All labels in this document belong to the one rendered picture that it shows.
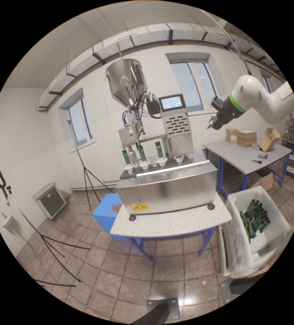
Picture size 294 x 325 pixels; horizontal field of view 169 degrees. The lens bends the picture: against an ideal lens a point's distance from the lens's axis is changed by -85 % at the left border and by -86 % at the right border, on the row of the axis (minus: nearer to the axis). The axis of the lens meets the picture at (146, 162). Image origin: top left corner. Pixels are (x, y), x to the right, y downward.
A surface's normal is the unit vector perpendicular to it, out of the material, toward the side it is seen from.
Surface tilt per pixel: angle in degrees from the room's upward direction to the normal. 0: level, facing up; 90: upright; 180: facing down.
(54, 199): 90
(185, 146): 90
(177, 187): 90
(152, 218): 0
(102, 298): 0
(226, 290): 0
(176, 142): 90
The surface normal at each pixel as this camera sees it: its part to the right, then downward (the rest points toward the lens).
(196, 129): -0.13, 0.36
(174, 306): -0.25, -0.91
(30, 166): 0.96, -0.19
